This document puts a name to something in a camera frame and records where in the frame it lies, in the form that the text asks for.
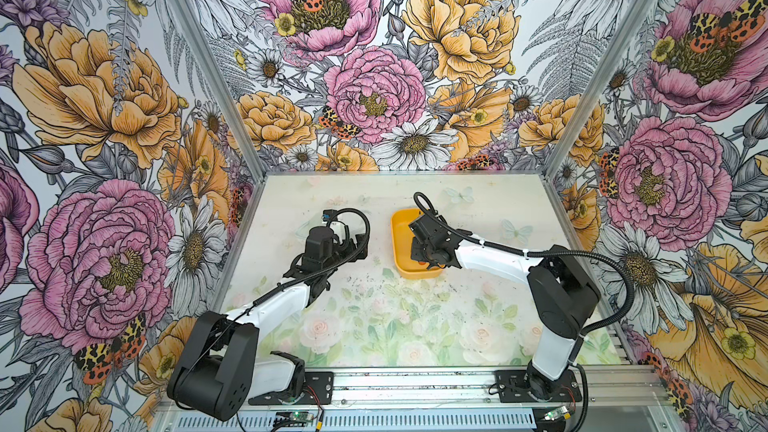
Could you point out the aluminium corner post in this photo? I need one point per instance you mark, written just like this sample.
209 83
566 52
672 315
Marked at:
199 46
626 28

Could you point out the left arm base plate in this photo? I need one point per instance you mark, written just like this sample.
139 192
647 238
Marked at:
316 388

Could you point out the right green circuit board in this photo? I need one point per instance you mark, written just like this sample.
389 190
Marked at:
561 412

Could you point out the aluminium corner post right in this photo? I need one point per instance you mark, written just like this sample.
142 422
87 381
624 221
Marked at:
626 28

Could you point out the aluminium corner post left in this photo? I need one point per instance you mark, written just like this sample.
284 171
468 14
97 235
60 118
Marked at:
199 46

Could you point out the aluminium front rail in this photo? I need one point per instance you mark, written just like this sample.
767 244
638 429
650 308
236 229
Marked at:
455 387

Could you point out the left green circuit board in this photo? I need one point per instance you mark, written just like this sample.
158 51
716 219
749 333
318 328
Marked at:
295 418

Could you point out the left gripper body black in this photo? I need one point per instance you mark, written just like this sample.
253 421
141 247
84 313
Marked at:
340 250

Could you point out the yellow plastic bin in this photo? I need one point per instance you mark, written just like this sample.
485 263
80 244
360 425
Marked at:
402 238

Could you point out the green circuit board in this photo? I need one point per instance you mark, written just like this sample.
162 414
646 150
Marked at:
561 412
295 418

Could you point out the white vented cable duct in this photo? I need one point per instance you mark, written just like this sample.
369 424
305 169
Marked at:
512 419

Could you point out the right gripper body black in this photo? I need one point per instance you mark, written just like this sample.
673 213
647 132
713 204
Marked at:
423 252

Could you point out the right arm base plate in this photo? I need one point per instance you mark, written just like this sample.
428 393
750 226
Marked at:
524 386

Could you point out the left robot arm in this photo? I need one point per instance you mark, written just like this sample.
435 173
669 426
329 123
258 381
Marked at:
219 369

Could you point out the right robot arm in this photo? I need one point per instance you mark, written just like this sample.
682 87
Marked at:
564 295

